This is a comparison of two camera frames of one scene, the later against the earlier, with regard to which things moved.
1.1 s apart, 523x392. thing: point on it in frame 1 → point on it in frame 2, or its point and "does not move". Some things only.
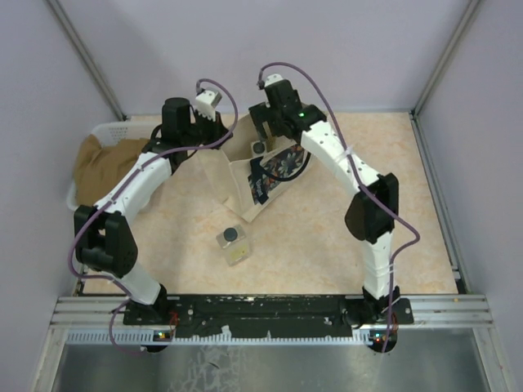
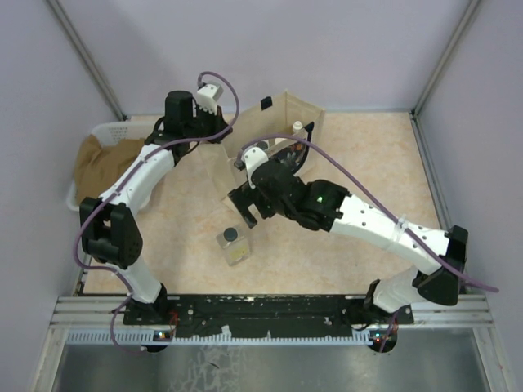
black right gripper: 261,113 → 243,198
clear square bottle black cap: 234,242 does not move
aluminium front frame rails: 468,311 does not move
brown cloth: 100,169 does not move
